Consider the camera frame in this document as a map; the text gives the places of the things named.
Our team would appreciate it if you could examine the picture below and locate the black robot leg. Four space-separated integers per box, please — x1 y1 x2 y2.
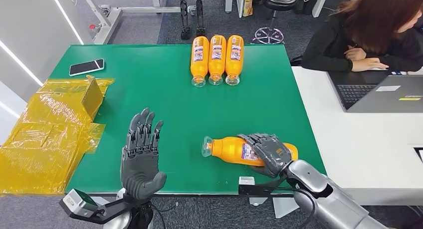
171 0 192 41
193 0 207 36

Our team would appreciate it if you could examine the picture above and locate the white metal stand frame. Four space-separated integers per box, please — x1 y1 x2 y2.
77 0 197 45

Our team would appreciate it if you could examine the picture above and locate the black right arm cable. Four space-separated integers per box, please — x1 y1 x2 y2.
277 186 317 229

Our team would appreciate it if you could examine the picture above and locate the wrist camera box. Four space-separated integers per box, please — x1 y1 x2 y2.
59 189 100 221
238 176 262 197

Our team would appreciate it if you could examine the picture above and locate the orange detergent bottle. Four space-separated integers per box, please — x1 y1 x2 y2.
190 35 210 88
225 34 244 86
208 34 227 86
202 136 299 167

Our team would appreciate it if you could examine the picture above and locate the green table mat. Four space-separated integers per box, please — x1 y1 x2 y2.
48 44 328 195

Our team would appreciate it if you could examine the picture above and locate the yellow plastic-wrapped cardboard box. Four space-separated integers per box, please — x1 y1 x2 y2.
0 75 115 197

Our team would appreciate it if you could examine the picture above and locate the black smartphone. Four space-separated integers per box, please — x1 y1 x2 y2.
68 58 105 77

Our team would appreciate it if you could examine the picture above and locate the white furniture leg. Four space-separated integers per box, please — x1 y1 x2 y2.
224 0 246 18
311 0 331 18

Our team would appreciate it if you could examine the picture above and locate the yellow printed carton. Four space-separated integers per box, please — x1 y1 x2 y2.
242 0 254 17

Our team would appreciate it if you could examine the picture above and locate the white desk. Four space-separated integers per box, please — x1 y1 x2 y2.
291 66 423 207

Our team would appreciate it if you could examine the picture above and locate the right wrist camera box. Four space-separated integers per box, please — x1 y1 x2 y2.
238 176 262 197

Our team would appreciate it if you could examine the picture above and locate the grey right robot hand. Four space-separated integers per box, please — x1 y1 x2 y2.
237 133 293 179

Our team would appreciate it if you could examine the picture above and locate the white table leg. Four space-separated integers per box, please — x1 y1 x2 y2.
272 197 300 219

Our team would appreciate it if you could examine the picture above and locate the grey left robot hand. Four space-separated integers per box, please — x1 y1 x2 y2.
120 108 168 201

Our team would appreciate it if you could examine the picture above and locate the grey laptop with stickers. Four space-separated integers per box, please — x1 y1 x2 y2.
326 69 423 114

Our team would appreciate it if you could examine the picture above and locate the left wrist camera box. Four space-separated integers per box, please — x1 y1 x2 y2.
59 189 100 221

